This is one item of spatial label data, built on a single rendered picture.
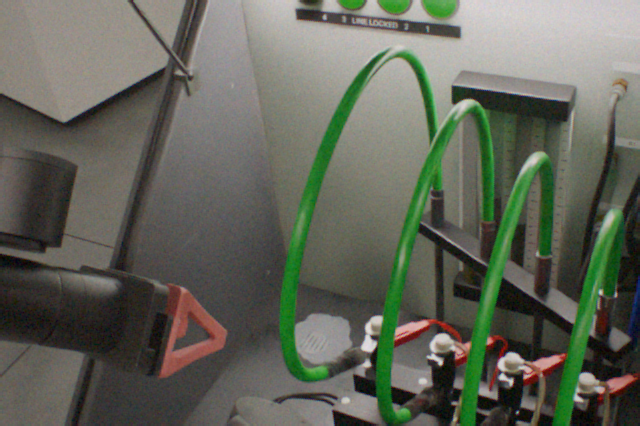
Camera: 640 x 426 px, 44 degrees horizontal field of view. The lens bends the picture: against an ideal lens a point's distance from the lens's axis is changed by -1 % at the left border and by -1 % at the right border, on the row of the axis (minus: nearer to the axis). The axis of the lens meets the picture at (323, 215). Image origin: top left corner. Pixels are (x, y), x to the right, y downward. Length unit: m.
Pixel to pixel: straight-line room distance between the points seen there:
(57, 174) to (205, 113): 0.56
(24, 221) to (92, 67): 3.23
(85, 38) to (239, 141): 2.57
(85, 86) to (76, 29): 0.26
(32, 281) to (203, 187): 0.60
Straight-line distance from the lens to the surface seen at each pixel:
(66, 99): 3.73
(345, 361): 0.87
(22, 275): 0.56
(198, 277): 1.17
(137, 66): 3.92
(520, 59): 1.01
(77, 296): 0.58
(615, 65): 0.99
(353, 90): 0.75
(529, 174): 0.76
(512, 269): 1.02
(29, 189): 0.56
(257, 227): 1.28
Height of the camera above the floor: 1.78
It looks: 37 degrees down
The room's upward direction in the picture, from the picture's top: 8 degrees counter-clockwise
